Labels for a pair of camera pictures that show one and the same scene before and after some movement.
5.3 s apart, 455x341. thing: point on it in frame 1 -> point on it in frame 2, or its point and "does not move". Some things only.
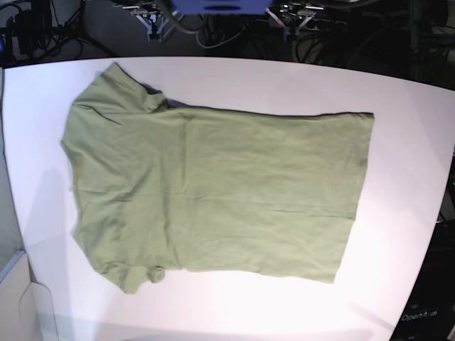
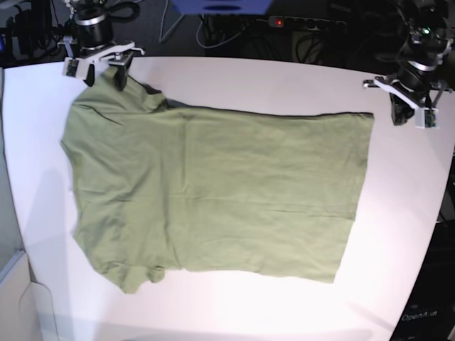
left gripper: (292, 17) -> (420, 90)
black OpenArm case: (429, 315) does not move
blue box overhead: (220, 6) does not move
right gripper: (154, 20) -> (93, 41)
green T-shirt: (161, 187) does not move
